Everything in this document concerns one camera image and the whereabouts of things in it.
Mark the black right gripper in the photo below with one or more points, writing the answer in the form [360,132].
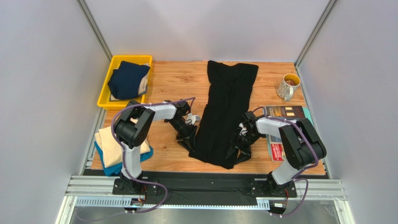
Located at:
[240,145]

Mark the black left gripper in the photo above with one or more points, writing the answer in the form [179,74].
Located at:
[188,137]

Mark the black t shirt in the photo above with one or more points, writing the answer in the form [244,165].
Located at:
[228,99]

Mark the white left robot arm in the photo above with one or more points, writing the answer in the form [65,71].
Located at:
[131,125]

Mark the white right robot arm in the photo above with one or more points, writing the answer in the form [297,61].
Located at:
[301,143]

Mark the red illustrated book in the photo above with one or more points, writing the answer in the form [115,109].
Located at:
[277,152]

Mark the dark blue book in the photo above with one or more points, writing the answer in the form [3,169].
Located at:
[289,112]

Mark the yellow rimmed mug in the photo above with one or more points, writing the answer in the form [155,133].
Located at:
[288,86]

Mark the cream folded shirt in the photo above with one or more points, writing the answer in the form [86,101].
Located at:
[105,139]

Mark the teal folded shirt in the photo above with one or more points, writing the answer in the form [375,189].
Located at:
[146,157]

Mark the yellow plastic bin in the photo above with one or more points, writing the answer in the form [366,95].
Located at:
[105,94]

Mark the navy blue folded shirt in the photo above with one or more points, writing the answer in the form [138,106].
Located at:
[128,81]

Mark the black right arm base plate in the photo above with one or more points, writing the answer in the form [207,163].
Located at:
[273,188]

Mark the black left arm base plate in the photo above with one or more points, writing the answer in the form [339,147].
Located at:
[124,186]

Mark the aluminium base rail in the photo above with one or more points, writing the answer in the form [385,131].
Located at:
[320,200]

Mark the left aluminium corner post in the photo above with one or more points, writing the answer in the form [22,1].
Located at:
[94,28]

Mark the aluminium corner post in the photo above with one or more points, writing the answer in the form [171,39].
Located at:
[94,28]
[331,4]

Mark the right aluminium corner post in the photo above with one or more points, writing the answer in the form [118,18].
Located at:
[331,4]

